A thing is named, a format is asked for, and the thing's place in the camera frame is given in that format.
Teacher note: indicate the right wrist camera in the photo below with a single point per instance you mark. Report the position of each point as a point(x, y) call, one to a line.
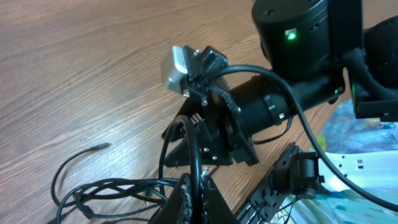
point(187, 71)

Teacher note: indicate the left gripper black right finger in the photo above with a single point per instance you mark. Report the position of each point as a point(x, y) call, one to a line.
point(215, 210)

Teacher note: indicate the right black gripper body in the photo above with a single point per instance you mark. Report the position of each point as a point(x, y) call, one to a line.
point(218, 121)

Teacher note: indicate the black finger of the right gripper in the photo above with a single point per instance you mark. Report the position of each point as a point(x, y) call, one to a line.
point(192, 111)
point(180, 155)

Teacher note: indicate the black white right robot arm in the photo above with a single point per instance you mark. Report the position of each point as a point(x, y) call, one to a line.
point(308, 44)

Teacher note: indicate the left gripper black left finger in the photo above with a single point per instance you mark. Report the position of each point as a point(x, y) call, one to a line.
point(178, 208)

